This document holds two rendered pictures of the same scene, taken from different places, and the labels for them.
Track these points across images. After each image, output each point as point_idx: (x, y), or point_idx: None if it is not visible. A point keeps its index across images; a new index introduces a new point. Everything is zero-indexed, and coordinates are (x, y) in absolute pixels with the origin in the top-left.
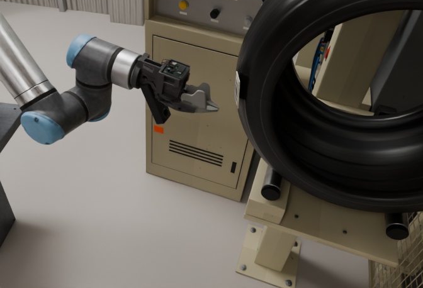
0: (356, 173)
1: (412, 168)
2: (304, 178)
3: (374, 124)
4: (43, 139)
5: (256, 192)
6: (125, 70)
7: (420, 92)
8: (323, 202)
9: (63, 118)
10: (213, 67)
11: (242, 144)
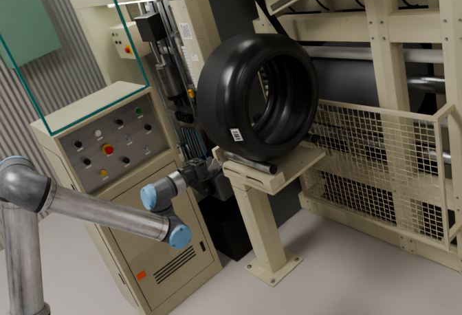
0: (280, 140)
1: (291, 120)
2: (278, 147)
3: (262, 122)
4: (188, 239)
5: (267, 178)
6: (181, 179)
7: None
8: (282, 165)
9: (183, 223)
10: None
11: (196, 223)
